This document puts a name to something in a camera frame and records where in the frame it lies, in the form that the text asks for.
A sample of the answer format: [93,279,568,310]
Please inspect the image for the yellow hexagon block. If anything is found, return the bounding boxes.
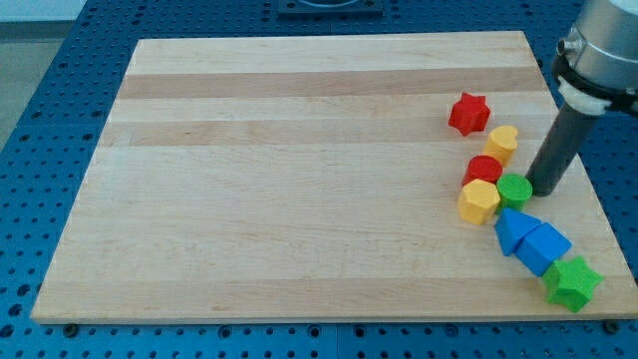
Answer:
[458,179,500,225]

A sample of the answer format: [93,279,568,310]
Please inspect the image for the red cylinder block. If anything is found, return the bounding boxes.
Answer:
[462,155,503,185]

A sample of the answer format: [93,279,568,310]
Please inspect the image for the yellow heart block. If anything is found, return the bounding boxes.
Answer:
[482,126,518,168]

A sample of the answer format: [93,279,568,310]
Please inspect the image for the blue cube block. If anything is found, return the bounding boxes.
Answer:
[514,222,572,277]

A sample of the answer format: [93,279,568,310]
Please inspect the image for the red star block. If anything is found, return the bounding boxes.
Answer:
[448,93,491,137]

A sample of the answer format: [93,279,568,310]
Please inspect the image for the light wooden board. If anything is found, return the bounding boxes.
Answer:
[30,30,638,325]

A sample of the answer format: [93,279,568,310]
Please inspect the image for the green star block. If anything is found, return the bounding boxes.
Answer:
[541,256,604,313]

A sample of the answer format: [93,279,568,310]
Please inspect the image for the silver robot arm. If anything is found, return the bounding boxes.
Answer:
[525,0,637,196]

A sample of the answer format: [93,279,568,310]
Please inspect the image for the blue triangle block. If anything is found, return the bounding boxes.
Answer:
[494,207,542,256]

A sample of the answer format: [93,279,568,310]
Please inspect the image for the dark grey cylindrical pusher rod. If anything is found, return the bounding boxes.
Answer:
[525,103,600,196]

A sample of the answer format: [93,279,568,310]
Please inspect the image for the green cylinder block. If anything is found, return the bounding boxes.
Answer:
[496,174,532,213]

